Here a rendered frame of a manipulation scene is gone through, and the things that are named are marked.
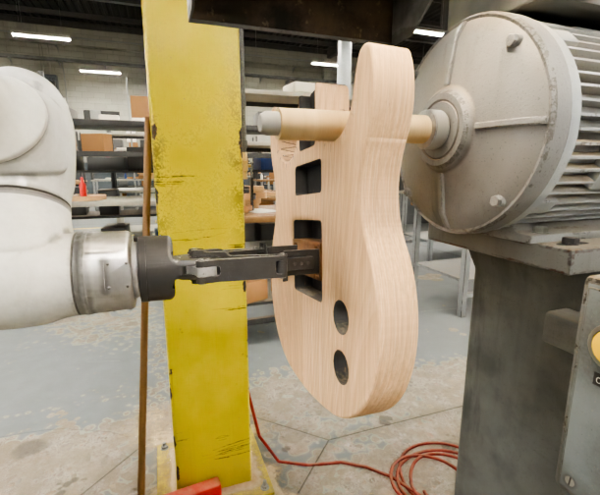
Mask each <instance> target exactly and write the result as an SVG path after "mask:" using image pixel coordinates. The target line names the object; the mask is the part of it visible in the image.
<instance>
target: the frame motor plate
mask: <svg viewBox="0 0 600 495"><path fill-rule="evenodd" d="M428 239H429V240H432V241H436V242H440V243H444V244H448V245H452V246H455V247H459V248H466V249H470V250H474V251H477V252H481V253H485V254H489V255H493V256H496V257H500V258H504V259H507V260H511V261H515V262H518V263H522V264H526V265H530V266H534V267H538V268H541V269H545V270H549V271H553V272H557V273H560V274H564V275H568V276H570V275H576V274H584V273H592V272H599V271H600V238H592V239H581V240H580V239H579V238H577V237H562V240H561V241H558V242H548V243H538V244H527V243H522V242H517V241H512V240H507V239H502V238H497V237H492V236H487V235H482V234H478V233H476V234H453V233H449V232H445V231H443V230H440V229H438V228H436V227H435V226H433V225H432V224H430V223H429V231H428Z"/></svg>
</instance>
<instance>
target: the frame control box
mask: <svg viewBox="0 0 600 495"><path fill-rule="evenodd" d="M598 332H600V275H592V276H589V277H587V279H586V280H585V284H584V291H583V297H582V304H581V310H580V317H579V322H578V329H577V335H576V342H575V348H574V355H573V367H572V374H571V380H570V387H569V392H568V399H567V405H566V412H565V418H564V425H563V432H562V438H561V445H560V451H559V458H558V463H557V470H556V476H555V478H556V482H557V483H558V484H559V485H560V486H561V487H562V488H564V489H565V490H566V491H567V492H569V493H570V494H571V495H600V361H599V360H598V359H597V358H596V356H595V355H594V353H593V351H592V340H593V338H594V336H595V335H596V334H597V333H598Z"/></svg>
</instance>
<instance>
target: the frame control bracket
mask: <svg viewBox="0 0 600 495"><path fill-rule="evenodd" d="M579 317H580V312H578V311H575V310H572V309H569V308H562V309H556V310H550V311H548V312H547V313H546V315H545V322H544V329H543V337H542V338H543V341H544V342H546V343H548V344H551V345H553V346H555V347H557V348H560V349H562V350H564V351H566V352H569V353H571V354H573V355H574V348H575V342H576V335H577V329H578V322H579Z"/></svg>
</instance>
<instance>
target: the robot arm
mask: <svg viewBox="0 0 600 495"><path fill-rule="evenodd" d="M75 183H76V138H75V128H74V123H73V120H72V116H71V113H70V111H69V108H68V106H67V104H66V102H65V100H64V98H63V97H62V95H61V94H60V92H59V91H58V89H57V88H56V87H55V86H54V85H53V84H52V83H51V82H50V81H48V80H47V79H46V78H44V77H42V76H41V75H39V74H37V73H34V72H32V71H29V70H26V69H23V68H18V67H0V330H11V329H20V328H28V327H34V326H39V325H44V324H50V323H53V322H55V321H58V320H60V319H63V318H67V317H70V316H75V315H81V314H86V315H90V314H94V313H99V312H109V311H116V310H124V309H129V310H132V309H133V308H135V307H136V298H140V299H141V302H142V303H145V302H155V301H166V300H171V299H172V298H173V297H174V296H175V280H179V279H180V280H191V283H192V284H198V285H205V284H209V283H217V282H230V281H244V280H259V279H274V278H280V279H283V282H287V281H288V276H294V275H306V274H318V273H319V248H314V249H298V245H291V246H274V247H267V246H266V243H259V248H258V247H249V248H233V249H221V248H209V249H203V248H198V247H193V248H189V251H188V254H179V255H173V244H172V239H171V237H169V236H162V235H160V236H142V237H137V242H134V241H133V236H132V233H131V232H129V231H108V232H89V231H83V232H81V233H74V229H73V223H72V199H73V194H74V191H75Z"/></svg>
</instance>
